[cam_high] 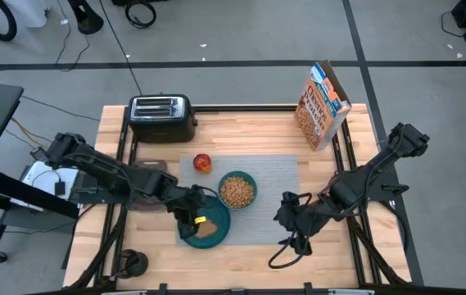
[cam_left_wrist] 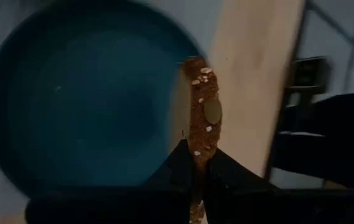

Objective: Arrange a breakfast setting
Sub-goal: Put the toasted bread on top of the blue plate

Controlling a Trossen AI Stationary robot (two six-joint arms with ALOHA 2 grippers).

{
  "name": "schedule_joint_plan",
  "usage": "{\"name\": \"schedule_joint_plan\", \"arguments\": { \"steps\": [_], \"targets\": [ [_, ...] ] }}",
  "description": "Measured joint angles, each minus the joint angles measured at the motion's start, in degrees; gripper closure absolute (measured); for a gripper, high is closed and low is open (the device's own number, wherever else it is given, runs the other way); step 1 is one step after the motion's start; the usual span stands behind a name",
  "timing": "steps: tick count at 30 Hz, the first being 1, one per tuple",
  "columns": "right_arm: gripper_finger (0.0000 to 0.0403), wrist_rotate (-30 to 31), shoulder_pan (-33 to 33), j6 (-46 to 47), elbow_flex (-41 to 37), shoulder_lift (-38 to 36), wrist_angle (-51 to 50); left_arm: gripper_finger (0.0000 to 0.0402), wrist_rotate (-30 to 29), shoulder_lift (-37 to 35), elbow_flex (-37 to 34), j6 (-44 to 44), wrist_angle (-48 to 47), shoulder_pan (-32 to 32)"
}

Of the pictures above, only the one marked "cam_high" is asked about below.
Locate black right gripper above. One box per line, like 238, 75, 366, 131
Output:
274, 191, 333, 256

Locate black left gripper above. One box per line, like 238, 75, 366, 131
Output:
161, 183, 208, 241

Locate brown toast slice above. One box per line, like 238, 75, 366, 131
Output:
196, 222, 219, 239

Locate dark green plate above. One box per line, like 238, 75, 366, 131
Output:
176, 194, 232, 250

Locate green bowl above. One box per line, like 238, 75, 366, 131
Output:
217, 170, 259, 211

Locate red yellow apple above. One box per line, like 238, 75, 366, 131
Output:
192, 153, 213, 174

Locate orange Cheerios cereal box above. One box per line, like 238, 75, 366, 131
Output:
293, 60, 353, 152

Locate brown cereal pieces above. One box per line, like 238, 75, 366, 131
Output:
220, 175, 256, 209

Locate black round stand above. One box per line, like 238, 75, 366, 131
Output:
116, 247, 150, 280

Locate grey woven placemat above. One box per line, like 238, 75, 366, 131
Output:
174, 153, 301, 247

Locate black toaster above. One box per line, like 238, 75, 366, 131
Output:
127, 93, 199, 144

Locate white flat box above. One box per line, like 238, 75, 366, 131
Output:
19, 161, 80, 213

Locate black stand base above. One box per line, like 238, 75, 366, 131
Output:
67, 0, 105, 35

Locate white bulky object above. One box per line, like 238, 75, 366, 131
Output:
2, 0, 52, 30

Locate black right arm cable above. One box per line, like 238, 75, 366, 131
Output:
268, 235, 312, 270

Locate black metal table frame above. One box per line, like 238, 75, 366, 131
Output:
63, 103, 425, 295

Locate thin black floor cable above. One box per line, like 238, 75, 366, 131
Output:
440, 10, 466, 39
54, 0, 91, 73
19, 94, 102, 122

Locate black toaster power cable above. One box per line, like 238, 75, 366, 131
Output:
99, 0, 143, 96

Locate orange cable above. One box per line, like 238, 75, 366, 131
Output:
10, 117, 42, 145

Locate coiled black cable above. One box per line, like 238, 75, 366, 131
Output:
124, 0, 158, 30

